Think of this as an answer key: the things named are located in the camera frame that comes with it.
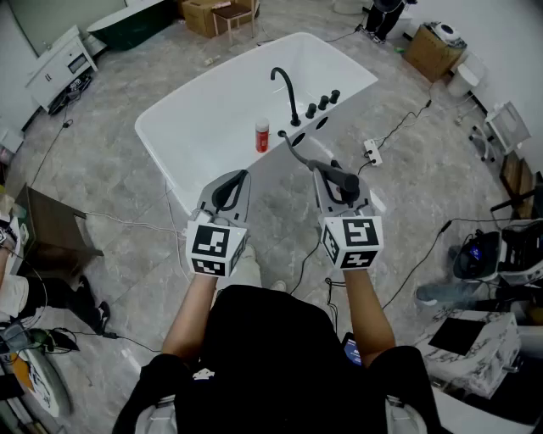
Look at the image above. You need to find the white cabinet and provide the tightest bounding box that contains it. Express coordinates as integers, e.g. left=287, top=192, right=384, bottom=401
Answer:
left=24, top=24, right=99, bottom=114

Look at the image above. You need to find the person's left forearm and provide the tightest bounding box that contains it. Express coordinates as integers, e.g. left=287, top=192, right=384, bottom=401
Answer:
left=160, top=270, right=222, bottom=364

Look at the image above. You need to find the cardboard box with white device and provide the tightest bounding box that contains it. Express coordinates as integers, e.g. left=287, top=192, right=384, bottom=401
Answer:
left=401, top=23, right=468, bottom=84

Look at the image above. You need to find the person's black shirt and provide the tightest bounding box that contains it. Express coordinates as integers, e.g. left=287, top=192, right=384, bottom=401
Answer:
left=111, top=283, right=445, bottom=434

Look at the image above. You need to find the black shower hose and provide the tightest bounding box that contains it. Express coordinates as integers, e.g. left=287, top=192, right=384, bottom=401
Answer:
left=279, top=131, right=316, bottom=170

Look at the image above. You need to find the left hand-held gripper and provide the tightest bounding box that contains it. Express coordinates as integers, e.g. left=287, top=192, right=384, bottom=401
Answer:
left=184, top=169, right=253, bottom=279

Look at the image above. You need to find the white rack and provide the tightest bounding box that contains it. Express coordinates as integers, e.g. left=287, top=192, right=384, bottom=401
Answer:
left=467, top=100, right=532, bottom=164

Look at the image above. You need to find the white power strip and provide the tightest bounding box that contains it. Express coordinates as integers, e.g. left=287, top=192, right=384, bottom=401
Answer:
left=362, top=138, right=384, bottom=168

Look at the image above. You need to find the wooden stool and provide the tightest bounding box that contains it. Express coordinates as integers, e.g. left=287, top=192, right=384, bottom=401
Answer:
left=210, top=1, right=259, bottom=44

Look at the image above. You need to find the white cable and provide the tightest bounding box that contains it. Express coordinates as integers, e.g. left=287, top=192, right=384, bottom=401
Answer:
left=82, top=180, right=192, bottom=284

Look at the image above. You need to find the red bottle with white cap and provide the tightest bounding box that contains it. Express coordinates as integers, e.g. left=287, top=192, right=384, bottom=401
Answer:
left=255, top=117, right=272, bottom=154

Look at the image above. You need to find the white bathtub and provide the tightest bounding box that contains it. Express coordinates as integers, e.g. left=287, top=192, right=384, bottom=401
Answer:
left=134, top=31, right=388, bottom=216

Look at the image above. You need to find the white round bin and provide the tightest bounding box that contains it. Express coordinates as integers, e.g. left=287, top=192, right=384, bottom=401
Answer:
left=446, top=63, right=481, bottom=99

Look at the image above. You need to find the black power cable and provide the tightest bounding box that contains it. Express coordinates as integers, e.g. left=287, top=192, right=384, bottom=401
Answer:
left=356, top=82, right=434, bottom=175

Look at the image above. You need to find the blue phone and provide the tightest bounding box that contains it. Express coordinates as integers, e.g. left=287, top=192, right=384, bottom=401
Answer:
left=341, top=331, right=364, bottom=368

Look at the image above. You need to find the black bag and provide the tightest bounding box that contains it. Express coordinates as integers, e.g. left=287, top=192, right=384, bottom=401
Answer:
left=451, top=230, right=502, bottom=281

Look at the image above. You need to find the open cardboard box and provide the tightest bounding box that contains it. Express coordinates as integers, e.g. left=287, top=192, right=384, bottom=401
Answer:
left=181, top=0, right=256, bottom=40

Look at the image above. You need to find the black shower head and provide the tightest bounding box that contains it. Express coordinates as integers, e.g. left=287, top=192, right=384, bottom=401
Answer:
left=306, top=159, right=361, bottom=201

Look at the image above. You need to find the brown wooden chair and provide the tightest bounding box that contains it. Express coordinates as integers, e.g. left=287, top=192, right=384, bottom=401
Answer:
left=490, top=149, right=543, bottom=221

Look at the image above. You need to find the black mat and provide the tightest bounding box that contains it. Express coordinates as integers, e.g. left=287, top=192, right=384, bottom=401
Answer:
left=427, top=316, right=488, bottom=357

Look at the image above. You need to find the black curved faucet spout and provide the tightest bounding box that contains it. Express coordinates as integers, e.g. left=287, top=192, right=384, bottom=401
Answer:
left=270, top=66, right=303, bottom=128

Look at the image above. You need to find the dark wooden side table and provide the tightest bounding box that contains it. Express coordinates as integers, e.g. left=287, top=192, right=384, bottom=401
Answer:
left=14, top=183, right=105, bottom=279

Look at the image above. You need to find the orange and white board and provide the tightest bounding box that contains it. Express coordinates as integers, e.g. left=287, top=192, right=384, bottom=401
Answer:
left=0, top=347, right=74, bottom=420

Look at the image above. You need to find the person's right forearm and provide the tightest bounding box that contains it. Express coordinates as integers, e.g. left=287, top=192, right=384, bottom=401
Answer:
left=341, top=265, right=397, bottom=369

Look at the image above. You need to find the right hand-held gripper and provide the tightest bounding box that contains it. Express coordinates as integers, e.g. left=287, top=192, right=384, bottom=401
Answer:
left=312, top=168, right=385, bottom=271

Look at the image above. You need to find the white round device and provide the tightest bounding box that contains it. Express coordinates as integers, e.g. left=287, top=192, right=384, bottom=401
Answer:
left=423, top=20, right=464, bottom=44

